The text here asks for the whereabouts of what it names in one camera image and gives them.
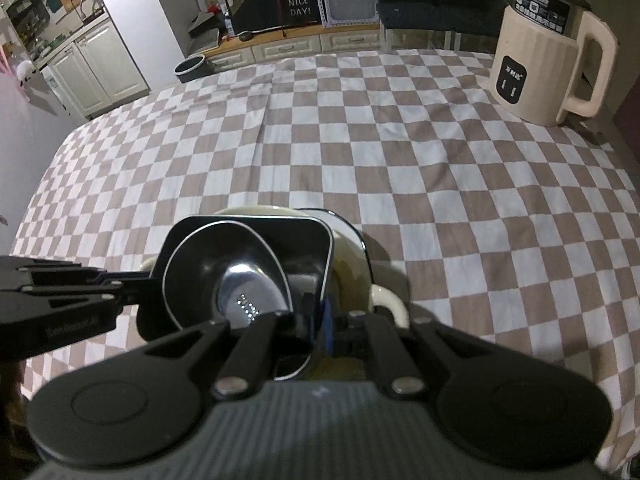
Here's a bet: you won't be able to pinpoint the black square bowl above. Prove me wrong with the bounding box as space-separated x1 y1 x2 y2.
135 213 335 380

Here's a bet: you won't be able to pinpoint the round stainless steel bowl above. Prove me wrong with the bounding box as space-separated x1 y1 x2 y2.
162 220 293 330

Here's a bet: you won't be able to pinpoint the cream floral ceramic bowl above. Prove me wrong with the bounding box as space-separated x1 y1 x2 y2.
137 206 409 380

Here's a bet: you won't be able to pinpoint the white square plate black rim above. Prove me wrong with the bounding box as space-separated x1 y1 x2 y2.
297 208 373 312

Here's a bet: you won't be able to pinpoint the brown white checkered tablecloth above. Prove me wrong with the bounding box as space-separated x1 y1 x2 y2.
11 50 639 470

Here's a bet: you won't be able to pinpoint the white kitchen cabinets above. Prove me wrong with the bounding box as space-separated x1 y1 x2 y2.
36 15 150 119

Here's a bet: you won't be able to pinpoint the dark round trash bin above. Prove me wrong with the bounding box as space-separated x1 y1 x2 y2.
174 54 210 84

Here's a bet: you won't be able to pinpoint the low white drawer cabinet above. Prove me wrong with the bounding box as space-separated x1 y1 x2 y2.
202 24 381 73

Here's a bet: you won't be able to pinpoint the beige electric kettle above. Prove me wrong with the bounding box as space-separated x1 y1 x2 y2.
488 0 618 127

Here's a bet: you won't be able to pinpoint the dark blue folding table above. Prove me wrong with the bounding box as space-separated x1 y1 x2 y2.
378 0 506 53

